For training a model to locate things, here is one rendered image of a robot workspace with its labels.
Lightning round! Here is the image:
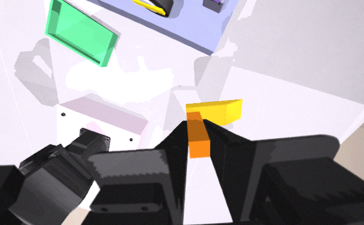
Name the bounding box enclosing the pale lavender ramp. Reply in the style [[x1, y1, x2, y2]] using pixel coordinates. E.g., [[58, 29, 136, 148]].
[[87, 0, 238, 56]]

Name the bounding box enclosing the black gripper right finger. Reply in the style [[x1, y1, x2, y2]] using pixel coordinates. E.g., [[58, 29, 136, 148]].
[[203, 119, 340, 222]]

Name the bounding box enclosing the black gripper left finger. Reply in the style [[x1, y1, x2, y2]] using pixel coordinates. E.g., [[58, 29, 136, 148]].
[[86, 121, 189, 225]]

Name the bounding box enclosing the yellow wedge chock with orange handle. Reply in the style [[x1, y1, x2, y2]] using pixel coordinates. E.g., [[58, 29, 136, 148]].
[[186, 99, 243, 159]]

